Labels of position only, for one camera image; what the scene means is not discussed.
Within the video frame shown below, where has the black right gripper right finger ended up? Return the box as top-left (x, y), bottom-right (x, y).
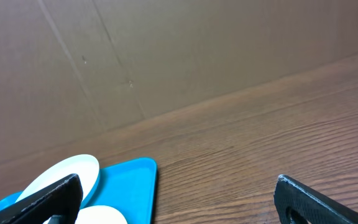
top-left (273, 174), bottom-right (358, 224)

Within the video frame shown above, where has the teal plastic tray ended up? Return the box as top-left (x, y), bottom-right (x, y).
top-left (0, 154), bottom-right (157, 224)

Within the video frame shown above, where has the cardboard backdrop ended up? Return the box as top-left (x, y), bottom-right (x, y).
top-left (0, 0), bottom-right (358, 163)

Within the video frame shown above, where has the light blue plate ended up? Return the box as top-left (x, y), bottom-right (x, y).
top-left (14, 154), bottom-right (101, 208)

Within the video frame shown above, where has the white plate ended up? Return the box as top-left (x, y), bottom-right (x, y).
top-left (43, 205), bottom-right (129, 224)

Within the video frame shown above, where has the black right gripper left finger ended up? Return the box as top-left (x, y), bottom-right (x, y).
top-left (0, 174), bottom-right (83, 224)

